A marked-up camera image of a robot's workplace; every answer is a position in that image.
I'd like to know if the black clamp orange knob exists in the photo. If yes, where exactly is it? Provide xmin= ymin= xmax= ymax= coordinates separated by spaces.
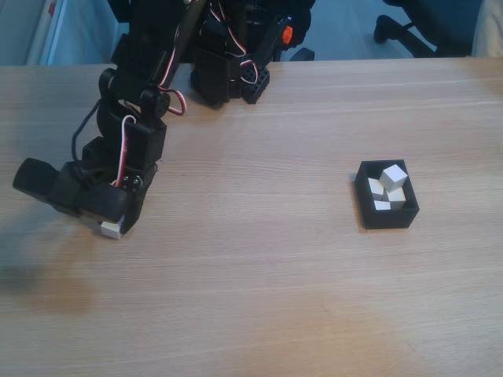
xmin=251 ymin=15 xmax=295 ymax=64

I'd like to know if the black camera cable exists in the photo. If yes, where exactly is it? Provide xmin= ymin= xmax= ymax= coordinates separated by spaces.
xmin=70 ymin=100 xmax=105 ymax=166

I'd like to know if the blue office chair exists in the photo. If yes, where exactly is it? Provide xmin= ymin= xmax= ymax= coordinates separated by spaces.
xmin=373 ymin=0 xmax=484 ymax=58

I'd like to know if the black open box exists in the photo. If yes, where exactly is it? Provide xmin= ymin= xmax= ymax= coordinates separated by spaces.
xmin=355 ymin=159 xmax=420 ymax=231

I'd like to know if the pale partition panel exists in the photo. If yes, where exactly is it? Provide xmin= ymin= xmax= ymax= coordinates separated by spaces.
xmin=25 ymin=0 xmax=119 ymax=66

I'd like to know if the black oval camera box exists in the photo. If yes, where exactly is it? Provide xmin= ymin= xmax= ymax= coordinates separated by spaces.
xmin=12 ymin=157 xmax=129 ymax=223

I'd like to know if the white red servo wire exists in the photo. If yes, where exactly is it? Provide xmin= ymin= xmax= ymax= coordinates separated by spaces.
xmin=116 ymin=115 xmax=138 ymax=188

